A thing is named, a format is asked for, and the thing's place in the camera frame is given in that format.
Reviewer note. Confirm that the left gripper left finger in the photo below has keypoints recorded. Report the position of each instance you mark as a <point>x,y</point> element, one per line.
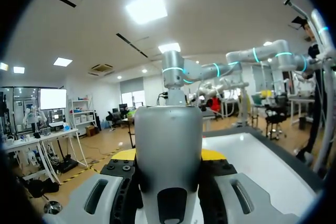
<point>78,197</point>

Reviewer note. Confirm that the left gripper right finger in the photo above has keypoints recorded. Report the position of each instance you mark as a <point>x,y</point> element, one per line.
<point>262,197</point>

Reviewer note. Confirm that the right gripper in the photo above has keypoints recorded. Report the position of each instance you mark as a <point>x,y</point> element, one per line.
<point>175,96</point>

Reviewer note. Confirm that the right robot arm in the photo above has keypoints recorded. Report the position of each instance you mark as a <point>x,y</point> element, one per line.
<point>236,64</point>

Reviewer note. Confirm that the person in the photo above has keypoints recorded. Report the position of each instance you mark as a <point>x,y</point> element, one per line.
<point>316,98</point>

